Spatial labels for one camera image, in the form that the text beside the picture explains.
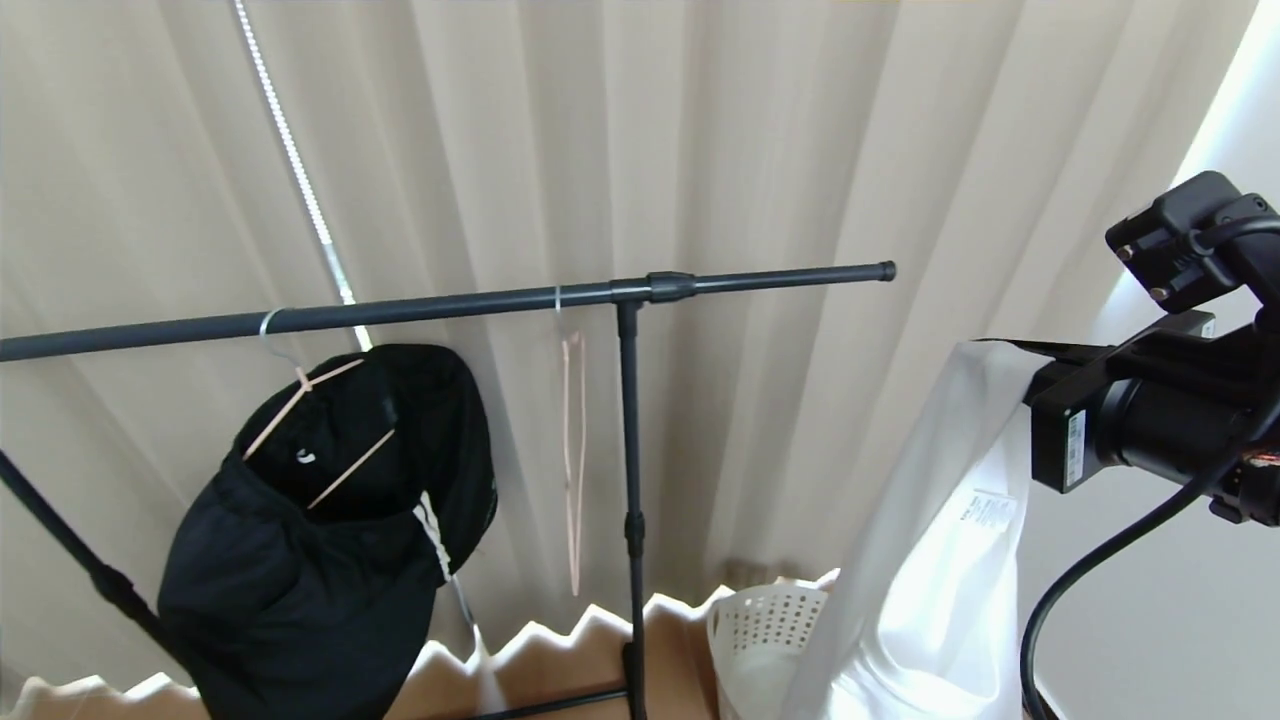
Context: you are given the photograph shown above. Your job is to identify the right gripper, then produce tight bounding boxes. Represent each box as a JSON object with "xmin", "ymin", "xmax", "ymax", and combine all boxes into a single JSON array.
[{"xmin": 985, "ymin": 338, "xmax": 1280, "ymax": 496}]

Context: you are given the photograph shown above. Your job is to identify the black shorts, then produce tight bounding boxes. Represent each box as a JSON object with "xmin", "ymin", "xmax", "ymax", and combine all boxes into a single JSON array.
[{"xmin": 158, "ymin": 343, "xmax": 499, "ymax": 720}]

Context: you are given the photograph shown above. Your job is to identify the white laundry basket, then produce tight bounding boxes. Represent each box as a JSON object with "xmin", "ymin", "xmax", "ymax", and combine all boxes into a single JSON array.
[{"xmin": 705, "ymin": 580, "xmax": 841, "ymax": 720}]

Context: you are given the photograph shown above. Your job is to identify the white printed garment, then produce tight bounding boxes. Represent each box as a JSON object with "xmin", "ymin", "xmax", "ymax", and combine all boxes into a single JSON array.
[{"xmin": 780, "ymin": 340, "xmax": 1051, "ymax": 720}]

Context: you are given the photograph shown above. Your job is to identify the pink clothes hanger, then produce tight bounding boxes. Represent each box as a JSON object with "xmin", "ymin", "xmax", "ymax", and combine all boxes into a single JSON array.
[
  {"xmin": 555, "ymin": 287, "xmax": 588, "ymax": 598},
  {"xmin": 242, "ymin": 308, "xmax": 398, "ymax": 511}
]

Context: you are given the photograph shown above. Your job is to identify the beige curtain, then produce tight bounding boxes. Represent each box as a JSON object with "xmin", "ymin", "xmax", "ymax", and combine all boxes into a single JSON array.
[{"xmin": 0, "ymin": 0, "xmax": 1261, "ymax": 701}]

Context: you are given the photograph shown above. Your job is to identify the black clothes rack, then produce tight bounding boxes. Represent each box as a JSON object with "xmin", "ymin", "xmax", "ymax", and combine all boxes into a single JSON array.
[{"xmin": 0, "ymin": 262, "xmax": 898, "ymax": 720}]

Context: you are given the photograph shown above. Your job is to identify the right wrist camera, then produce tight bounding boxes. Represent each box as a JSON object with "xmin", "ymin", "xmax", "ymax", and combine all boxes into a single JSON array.
[{"xmin": 1105, "ymin": 170, "xmax": 1280, "ymax": 346}]

